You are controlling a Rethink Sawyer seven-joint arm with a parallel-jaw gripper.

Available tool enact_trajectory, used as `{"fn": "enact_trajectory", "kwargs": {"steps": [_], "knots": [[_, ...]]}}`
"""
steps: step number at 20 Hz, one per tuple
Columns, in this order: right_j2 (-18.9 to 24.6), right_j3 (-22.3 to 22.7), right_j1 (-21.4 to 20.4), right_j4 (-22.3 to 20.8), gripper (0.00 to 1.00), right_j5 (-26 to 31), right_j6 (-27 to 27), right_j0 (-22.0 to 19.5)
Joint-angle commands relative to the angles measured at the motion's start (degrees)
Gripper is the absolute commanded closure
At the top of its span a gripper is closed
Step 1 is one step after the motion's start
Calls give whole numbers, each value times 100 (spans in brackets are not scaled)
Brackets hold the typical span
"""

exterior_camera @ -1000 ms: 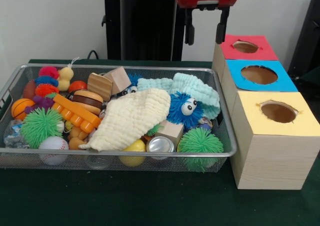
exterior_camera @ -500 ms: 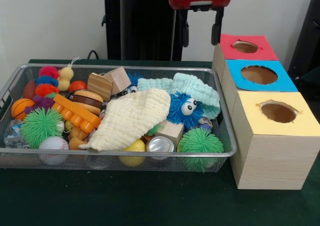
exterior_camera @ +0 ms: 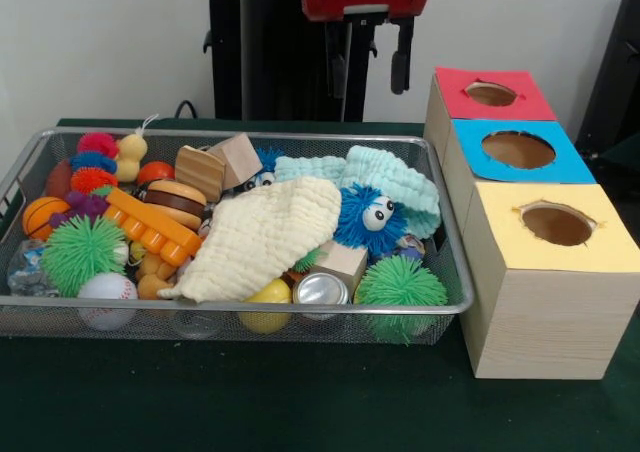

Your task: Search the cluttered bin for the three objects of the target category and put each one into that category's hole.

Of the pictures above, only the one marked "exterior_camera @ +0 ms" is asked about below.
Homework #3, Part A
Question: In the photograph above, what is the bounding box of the black cable loop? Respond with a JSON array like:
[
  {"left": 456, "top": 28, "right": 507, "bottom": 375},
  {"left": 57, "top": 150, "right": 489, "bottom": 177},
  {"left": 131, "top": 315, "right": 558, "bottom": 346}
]
[{"left": 174, "top": 99, "right": 201, "bottom": 121}]

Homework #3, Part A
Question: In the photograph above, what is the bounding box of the white baseball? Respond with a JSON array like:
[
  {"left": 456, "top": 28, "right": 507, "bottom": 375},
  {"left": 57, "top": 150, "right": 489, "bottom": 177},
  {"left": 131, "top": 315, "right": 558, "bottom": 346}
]
[{"left": 77, "top": 273, "right": 139, "bottom": 331}]

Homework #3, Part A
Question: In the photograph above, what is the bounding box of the clear mesh bin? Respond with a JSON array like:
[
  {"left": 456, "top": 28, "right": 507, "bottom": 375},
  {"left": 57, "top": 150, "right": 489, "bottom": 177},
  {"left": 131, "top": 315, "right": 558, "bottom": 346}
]
[{"left": 0, "top": 127, "right": 475, "bottom": 346}]

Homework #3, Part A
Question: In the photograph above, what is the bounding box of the plain wooden cube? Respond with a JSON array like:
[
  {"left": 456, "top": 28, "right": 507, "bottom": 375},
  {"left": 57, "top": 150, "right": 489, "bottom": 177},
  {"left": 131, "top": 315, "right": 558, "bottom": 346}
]
[{"left": 207, "top": 133, "right": 264, "bottom": 191}]

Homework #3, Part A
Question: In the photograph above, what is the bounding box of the orange plastic comb toy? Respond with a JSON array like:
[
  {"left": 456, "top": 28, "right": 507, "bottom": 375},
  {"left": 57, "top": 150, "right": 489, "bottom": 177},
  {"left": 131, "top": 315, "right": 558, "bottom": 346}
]
[{"left": 103, "top": 189, "right": 204, "bottom": 268}]

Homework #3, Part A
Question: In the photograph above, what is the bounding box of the blue fuzzy toy with eyes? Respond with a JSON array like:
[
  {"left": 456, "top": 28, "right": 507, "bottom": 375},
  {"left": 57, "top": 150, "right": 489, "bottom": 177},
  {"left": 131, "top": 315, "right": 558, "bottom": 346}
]
[{"left": 333, "top": 184, "right": 409, "bottom": 258}]

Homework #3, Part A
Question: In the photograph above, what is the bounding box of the wooden box with three holes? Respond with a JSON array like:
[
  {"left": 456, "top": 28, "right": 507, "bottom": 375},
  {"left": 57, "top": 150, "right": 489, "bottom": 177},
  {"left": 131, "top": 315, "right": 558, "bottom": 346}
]
[{"left": 423, "top": 67, "right": 640, "bottom": 380}]

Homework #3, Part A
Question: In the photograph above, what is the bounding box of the toy hamburger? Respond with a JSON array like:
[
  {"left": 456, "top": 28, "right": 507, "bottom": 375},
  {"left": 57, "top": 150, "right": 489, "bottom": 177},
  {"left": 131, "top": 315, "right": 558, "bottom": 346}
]
[{"left": 143, "top": 179, "right": 208, "bottom": 233}]

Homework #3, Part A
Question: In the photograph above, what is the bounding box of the cream muslin cloth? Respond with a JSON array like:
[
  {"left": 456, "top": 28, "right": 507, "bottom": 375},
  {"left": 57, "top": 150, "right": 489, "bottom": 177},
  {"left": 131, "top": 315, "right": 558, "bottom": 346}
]
[{"left": 160, "top": 177, "right": 343, "bottom": 304}]

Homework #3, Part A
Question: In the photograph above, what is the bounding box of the silver can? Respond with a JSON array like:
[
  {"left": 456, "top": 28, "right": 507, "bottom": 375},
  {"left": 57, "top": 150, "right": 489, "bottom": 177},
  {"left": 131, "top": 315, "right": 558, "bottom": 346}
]
[{"left": 293, "top": 271, "right": 351, "bottom": 320}]

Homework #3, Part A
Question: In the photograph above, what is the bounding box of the dark green tablecloth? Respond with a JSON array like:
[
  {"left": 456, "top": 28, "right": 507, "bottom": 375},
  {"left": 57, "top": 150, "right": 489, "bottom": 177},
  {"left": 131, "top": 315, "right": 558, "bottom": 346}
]
[{"left": 0, "top": 117, "right": 640, "bottom": 452}]

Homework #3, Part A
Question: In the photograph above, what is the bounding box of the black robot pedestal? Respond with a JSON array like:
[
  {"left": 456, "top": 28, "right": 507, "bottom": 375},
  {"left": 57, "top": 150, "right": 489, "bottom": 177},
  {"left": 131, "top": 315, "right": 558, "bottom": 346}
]
[{"left": 193, "top": 0, "right": 402, "bottom": 123}]

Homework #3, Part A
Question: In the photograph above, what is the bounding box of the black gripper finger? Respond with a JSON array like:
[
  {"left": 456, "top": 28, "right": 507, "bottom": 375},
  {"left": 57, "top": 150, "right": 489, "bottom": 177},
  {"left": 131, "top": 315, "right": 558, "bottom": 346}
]
[
  {"left": 326, "top": 20, "right": 352, "bottom": 101},
  {"left": 390, "top": 16, "right": 415, "bottom": 96}
]

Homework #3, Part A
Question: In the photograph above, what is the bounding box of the green spiky ball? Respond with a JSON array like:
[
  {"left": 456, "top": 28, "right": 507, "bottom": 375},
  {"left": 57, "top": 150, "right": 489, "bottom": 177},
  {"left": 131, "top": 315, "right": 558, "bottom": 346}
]
[
  {"left": 354, "top": 256, "right": 448, "bottom": 345},
  {"left": 40, "top": 215, "right": 129, "bottom": 297}
]

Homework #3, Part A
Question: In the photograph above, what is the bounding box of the mint green cloth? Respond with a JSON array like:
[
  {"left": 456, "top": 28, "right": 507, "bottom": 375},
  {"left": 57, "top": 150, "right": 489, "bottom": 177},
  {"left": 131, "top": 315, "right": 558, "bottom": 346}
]
[{"left": 274, "top": 146, "right": 441, "bottom": 240}]

